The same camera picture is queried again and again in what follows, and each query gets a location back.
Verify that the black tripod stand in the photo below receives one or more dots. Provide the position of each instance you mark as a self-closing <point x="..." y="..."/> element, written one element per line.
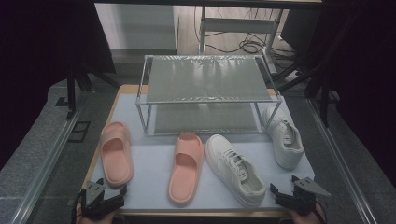
<point x="324" y="99"/>
<point x="71" y="90"/>

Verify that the light grey table mat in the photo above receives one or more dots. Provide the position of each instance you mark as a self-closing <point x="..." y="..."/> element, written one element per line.
<point x="151" y="161"/>

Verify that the pink foam slipper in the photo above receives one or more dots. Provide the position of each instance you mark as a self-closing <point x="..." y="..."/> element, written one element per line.
<point x="117" y="169"/>
<point x="183" y="186"/>

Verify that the grey metal stand frame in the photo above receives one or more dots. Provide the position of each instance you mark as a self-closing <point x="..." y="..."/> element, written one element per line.
<point x="238" y="25"/>

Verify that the white cabinet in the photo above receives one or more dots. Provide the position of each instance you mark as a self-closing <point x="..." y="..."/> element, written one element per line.
<point x="137" y="26"/>

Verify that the person's left hand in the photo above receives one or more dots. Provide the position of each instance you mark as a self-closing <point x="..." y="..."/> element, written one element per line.
<point x="99" y="220"/>

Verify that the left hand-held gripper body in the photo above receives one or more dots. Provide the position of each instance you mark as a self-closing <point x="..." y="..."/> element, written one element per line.
<point x="93" y="194"/>

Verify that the white lace-up sneaker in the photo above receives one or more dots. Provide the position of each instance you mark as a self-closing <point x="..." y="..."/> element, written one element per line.
<point x="229" y="168"/>
<point x="285" y="146"/>

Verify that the aluminium floor rail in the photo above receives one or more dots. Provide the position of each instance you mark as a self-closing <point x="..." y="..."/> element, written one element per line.
<point x="46" y="168"/>
<point x="342" y="168"/>

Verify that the dark curtain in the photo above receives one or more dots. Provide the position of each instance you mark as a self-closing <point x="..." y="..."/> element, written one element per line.
<point x="367" y="77"/>
<point x="37" y="62"/>

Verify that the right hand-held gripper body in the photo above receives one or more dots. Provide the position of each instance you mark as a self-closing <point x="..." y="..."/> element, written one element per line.
<point x="306" y="189"/>

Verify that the person's right hand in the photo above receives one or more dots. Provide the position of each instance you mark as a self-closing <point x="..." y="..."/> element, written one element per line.
<point x="308" y="219"/>

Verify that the metal two-tier shoe rack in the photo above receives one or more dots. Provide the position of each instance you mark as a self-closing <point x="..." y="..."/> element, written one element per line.
<point x="205" y="81"/>

